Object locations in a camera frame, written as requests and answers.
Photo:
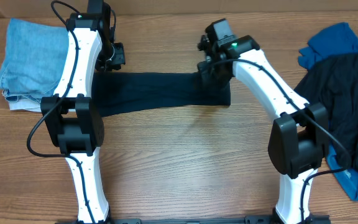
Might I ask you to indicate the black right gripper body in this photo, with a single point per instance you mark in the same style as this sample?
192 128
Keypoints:
210 73

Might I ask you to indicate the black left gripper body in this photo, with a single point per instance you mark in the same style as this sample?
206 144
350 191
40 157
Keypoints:
113 58

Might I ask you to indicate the dark navy t-shirt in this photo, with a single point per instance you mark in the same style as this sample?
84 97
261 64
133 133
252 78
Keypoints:
118 92

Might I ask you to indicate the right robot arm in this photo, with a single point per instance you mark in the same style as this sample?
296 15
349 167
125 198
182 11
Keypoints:
298 142

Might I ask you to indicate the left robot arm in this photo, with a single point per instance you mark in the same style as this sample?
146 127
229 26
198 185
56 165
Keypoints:
72 119

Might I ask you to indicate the folded light blue jeans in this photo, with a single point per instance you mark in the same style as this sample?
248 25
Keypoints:
34 60

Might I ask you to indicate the folded white cloth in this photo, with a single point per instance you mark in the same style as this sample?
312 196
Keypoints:
26 101

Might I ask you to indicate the bright blue shirt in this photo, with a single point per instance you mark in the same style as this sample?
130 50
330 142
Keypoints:
337 39

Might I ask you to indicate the black t-shirt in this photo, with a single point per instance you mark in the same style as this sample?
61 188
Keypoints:
333 82

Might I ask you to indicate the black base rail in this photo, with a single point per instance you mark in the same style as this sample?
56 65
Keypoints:
191 221

